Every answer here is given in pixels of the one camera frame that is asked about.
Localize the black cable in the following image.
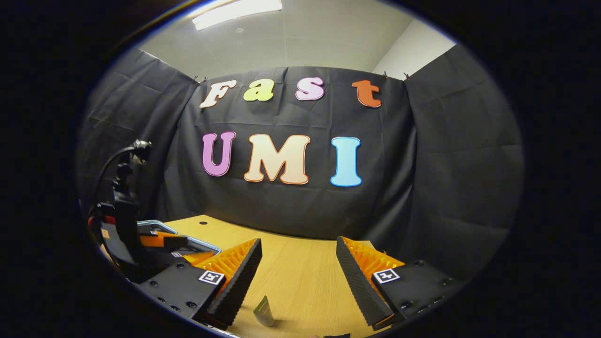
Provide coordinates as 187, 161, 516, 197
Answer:
95, 139, 153, 207

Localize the black backdrop cloth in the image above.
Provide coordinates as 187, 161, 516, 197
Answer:
75, 45, 524, 282

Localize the ceiling light panel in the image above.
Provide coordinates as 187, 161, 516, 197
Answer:
192, 0, 282, 31

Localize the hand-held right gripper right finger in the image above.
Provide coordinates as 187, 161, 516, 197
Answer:
336, 236, 463, 330

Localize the grey green cosmetic tube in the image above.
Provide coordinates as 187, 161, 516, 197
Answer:
253, 295, 277, 327

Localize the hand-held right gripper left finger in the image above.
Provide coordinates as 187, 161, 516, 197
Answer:
136, 238, 262, 330

